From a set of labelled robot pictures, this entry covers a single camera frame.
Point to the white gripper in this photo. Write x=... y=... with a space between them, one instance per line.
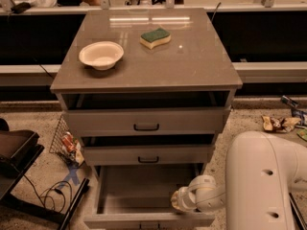
x=184 y=197

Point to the grey drawer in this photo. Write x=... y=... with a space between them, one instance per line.
x=147 y=155
x=130 y=122
x=139 y=198

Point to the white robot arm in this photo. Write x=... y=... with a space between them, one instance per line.
x=261 y=170

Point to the grey drawer cabinet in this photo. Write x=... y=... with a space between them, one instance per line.
x=192 y=70

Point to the blue tape cross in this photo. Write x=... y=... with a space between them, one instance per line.
x=72 y=175

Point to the red soda can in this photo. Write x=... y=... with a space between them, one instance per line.
x=68 y=141

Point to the crumpled snack wrapper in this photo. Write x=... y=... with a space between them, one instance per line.
x=281 y=125

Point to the black stand leg right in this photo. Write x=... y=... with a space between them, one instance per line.
x=300 y=222

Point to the green packet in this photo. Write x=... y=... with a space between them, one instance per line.
x=302 y=133

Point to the blue snack bag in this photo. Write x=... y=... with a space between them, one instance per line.
x=296 y=112

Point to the white paper bowl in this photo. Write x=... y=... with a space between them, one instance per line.
x=101 y=55

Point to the green yellow sponge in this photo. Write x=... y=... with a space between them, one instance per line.
x=155 y=38

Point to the black stand base left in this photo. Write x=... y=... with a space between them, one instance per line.
x=18 y=151

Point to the black device on ledge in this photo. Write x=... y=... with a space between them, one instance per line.
x=19 y=8

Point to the wire mesh basket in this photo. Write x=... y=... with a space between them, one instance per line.
x=57 y=148

